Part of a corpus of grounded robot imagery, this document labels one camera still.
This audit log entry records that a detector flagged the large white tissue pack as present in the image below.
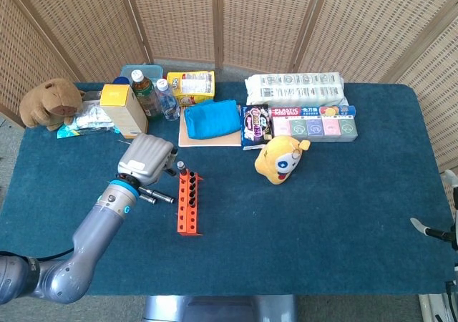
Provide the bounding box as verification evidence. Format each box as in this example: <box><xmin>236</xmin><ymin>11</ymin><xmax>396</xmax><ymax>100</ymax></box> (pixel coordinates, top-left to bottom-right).
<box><xmin>244</xmin><ymin>72</ymin><xmax>346</xmax><ymax>108</ymax></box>

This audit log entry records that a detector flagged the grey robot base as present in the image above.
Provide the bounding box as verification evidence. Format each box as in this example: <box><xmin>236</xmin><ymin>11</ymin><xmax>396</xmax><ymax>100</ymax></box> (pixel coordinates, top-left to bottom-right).
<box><xmin>142</xmin><ymin>294</ymin><xmax>298</xmax><ymax>322</ymax></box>

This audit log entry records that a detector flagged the clear water bottle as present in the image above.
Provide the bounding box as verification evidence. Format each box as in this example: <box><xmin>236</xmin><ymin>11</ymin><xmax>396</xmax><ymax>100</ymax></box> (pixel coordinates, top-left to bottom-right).
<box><xmin>155</xmin><ymin>78</ymin><xmax>181</xmax><ymax>122</ymax></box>

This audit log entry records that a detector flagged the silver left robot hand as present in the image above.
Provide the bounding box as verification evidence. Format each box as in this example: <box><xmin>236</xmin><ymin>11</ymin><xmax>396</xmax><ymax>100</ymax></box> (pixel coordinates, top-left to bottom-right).
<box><xmin>117</xmin><ymin>132</ymin><xmax>179</xmax><ymax>187</ymax></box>

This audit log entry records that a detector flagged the blue carpet table cover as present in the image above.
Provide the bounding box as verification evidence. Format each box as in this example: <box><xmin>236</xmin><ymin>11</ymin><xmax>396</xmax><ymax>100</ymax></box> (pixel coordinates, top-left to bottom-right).
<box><xmin>0</xmin><ymin>82</ymin><xmax>455</xmax><ymax>296</ymax></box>

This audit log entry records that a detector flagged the green tea bottle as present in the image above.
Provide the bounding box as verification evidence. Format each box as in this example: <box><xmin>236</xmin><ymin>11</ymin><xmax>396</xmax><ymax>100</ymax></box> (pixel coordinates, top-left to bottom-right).
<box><xmin>129</xmin><ymin>69</ymin><xmax>163</xmax><ymax>120</ymax></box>

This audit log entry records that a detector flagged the brown capybara plush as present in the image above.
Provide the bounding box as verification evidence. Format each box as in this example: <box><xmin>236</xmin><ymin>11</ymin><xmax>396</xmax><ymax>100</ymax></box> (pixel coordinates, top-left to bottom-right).
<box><xmin>18</xmin><ymin>77</ymin><xmax>87</xmax><ymax>132</ymax></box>

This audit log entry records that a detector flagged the yellow plush toy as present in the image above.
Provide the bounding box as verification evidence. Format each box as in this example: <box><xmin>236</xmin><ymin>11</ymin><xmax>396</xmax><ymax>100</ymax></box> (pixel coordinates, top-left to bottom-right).
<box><xmin>254</xmin><ymin>135</ymin><xmax>311</xmax><ymax>186</ymax></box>

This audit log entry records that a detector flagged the yellow beige carton box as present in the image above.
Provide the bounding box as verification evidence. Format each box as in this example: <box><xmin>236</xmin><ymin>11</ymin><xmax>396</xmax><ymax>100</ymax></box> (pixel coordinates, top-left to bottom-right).
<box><xmin>99</xmin><ymin>83</ymin><xmax>149</xmax><ymax>140</ymax></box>

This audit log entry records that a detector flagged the silver crinkled foil pack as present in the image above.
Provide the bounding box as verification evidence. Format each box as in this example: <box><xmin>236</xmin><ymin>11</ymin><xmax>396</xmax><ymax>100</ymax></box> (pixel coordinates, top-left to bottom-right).
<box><xmin>72</xmin><ymin>99</ymin><xmax>114</xmax><ymax>130</ymax></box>

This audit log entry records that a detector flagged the blue cloth pouch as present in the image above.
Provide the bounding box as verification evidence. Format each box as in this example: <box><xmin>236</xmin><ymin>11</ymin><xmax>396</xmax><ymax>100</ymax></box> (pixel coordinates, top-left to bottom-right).
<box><xmin>182</xmin><ymin>99</ymin><xmax>242</xmax><ymax>140</ymax></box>

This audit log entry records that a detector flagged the teal white wipes pack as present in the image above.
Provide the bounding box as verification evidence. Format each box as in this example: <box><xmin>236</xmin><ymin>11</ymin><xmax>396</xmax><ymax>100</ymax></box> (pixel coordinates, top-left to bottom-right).
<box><xmin>56</xmin><ymin>121</ymin><xmax>121</xmax><ymax>140</ymax></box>

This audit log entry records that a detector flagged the beige flat board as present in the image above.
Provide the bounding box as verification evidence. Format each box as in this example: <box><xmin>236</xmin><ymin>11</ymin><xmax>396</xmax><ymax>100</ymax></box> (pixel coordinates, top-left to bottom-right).
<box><xmin>177</xmin><ymin>106</ymin><xmax>243</xmax><ymax>148</ymax></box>

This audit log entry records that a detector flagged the multicolour pocket tissue pack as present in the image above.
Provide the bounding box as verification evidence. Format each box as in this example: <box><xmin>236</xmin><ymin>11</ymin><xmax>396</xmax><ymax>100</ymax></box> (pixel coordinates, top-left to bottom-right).
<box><xmin>271</xmin><ymin>115</ymin><xmax>359</xmax><ymax>144</ymax></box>

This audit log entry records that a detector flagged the yellow snack bag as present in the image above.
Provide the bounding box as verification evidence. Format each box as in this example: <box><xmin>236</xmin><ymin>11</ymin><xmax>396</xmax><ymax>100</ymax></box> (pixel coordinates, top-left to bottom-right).
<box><xmin>166</xmin><ymin>70</ymin><xmax>216</xmax><ymax>107</ymax></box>

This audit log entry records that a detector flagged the blue lidded plastic container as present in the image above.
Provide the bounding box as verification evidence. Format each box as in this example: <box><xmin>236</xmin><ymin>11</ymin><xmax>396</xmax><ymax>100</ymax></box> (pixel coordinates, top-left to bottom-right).
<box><xmin>119</xmin><ymin>64</ymin><xmax>165</xmax><ymax>87</ymax></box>

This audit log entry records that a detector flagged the dark purple snack bag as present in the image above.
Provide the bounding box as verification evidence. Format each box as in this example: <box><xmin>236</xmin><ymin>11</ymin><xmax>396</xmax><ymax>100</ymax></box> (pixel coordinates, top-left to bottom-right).
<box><xmin>240</xmin><ymin>103</ymin><xmax>275</xmax><ymax>151</ymax></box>

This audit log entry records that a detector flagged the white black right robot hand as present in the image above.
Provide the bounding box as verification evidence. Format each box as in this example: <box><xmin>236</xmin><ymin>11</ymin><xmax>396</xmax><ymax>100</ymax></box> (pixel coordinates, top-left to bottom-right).
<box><xmin>410</xmin><ymin>169</ymin><xmax>458</xmax><ymax>252</ymax></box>

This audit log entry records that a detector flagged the woven folding screen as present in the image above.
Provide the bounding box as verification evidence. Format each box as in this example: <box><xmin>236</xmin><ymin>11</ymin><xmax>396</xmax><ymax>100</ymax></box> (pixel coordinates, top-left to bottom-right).
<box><xmin>0</xmin><ymin>0</ymin><xmax>458</xmax><ymax>175</ymax></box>

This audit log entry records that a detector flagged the plastic food wrap box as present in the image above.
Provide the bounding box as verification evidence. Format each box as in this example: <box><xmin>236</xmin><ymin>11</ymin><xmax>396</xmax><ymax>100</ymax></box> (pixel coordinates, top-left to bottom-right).
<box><xmin>270</xmin><ymin>104</ymin><xmax>357</xmax><ymax>119</ymax></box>

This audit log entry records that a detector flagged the orange screwdriver rack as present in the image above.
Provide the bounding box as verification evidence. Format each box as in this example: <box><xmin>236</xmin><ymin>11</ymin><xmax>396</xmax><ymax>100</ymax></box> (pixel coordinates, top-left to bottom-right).
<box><xmin>176</xmin><ymin>167</ymin><xmax>204</xmax><ymax>237</ymax></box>

